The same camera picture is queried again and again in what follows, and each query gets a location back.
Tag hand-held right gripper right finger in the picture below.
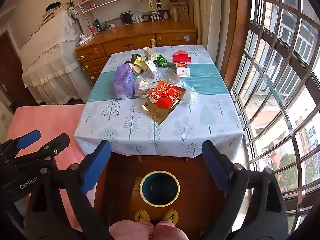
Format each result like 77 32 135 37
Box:
201 140 289 240

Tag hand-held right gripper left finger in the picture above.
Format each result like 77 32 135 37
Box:
25 140 112 240

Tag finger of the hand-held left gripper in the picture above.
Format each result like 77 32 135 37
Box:
0 129 42 160
15 133 70 178

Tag round white rim trash bin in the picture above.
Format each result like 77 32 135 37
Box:
139 171 180 207

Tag white lavender carton box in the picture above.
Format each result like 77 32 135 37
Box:
145 60 162 79

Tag red paper envelope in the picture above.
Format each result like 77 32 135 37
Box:
172 50 192 63

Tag wooden stool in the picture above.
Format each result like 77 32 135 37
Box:
136 155 190 163

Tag tree print tablecloth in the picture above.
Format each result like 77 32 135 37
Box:
74 45 244 162

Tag dark wooden door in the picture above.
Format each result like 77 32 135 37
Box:
0 31 38 108

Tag yellow patterned slipper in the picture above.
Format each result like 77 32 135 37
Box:
134 209 150 222
162 209 179 222

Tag clear plastic bag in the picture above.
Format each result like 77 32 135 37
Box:
175 79 200 105

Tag person's left leg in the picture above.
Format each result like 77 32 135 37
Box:
109 220 154 240

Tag white lace covered cabinet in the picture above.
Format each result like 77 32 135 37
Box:
20 7 93 105

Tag red cartoon print package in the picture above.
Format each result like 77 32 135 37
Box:
148 80 187 109

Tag purple plastic bag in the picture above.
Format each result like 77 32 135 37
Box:
112 64 137 99

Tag crumpled white tissue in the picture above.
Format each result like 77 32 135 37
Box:
135 76 153 97

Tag round floral placemat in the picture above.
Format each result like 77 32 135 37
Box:
139 66 187 90

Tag red white small box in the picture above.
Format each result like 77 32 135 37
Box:
175 62 190 77

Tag metal window grille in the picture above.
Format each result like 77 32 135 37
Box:
231 0 320 230

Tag yellow crumpled paper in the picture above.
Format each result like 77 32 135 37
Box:
134 56 148 70

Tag green crumpled leaf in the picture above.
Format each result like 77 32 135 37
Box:
156 54 171 67

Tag open pale carton box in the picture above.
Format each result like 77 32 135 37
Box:
143 47 157 60

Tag black hat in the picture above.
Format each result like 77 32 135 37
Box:
46 2 62 12

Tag wooden desk with drawers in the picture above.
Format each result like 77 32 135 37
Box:
75 21 198 85

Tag beige curtain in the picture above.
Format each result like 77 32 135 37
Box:
191 0 238 65

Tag cardboard box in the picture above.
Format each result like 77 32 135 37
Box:
168 1 189 22

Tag wooden window frame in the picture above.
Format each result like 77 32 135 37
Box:
222 0 253 80

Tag black photo frame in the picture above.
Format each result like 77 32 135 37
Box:
120 11 132 25

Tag white wire shelf basket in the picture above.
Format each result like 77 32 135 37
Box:
78 0 120 13

